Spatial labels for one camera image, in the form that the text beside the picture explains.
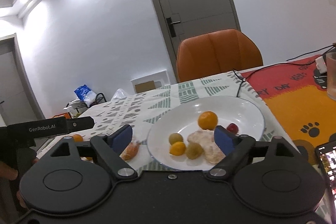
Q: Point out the glass cup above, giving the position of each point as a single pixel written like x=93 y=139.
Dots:
x=331 y=77

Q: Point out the orange chair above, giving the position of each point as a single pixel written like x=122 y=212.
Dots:
x=218 y=53

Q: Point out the brown bread roll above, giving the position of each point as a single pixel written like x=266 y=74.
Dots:
x=131 y=151

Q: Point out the white round bread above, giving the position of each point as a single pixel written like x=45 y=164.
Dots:
x=200 y=137

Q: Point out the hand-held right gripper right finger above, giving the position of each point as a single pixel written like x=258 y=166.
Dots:
x=223 y=140

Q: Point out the green round fruit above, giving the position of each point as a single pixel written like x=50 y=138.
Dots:
x=194 y=150
x=176 y=138

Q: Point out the clear plastic bag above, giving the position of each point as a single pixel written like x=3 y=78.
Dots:
x=120 y=95

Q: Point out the red plum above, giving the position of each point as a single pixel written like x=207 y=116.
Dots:
x=232 y=128

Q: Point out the black shoe rack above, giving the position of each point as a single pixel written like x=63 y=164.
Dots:
x=100 y=96

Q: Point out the white bowl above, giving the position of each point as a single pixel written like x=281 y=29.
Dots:
x=189 y=113

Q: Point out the orange box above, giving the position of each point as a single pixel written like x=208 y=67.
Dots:
x=61 y=116

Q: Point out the small yellow citrus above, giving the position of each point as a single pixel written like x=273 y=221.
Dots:
x=177 y=149

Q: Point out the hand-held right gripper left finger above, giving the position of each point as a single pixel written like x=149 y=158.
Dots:
x=122 y=138

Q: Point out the blue and white bag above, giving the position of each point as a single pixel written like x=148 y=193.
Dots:
x=82 y=91

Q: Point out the white charger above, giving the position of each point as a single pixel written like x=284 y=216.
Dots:
x=320 y=64

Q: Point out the grey side door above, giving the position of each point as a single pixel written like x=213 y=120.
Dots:
x=13 y=77

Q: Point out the red and orange mat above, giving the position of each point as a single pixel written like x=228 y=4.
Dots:
x=288 y=98

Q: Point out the person's left hand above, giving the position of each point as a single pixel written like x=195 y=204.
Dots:
x=8 y=171

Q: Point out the white wall panel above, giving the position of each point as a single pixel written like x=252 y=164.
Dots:
x=162 y=77

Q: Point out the black smartphone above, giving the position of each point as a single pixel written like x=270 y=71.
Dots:
x=328 y=161

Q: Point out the large orange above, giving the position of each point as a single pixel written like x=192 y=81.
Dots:
x=208 y=120
x=77 y=138

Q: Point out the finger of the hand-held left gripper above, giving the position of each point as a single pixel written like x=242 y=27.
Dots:
x=81 y=123

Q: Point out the cardboard piece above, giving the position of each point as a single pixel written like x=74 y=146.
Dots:
x=144 y=86

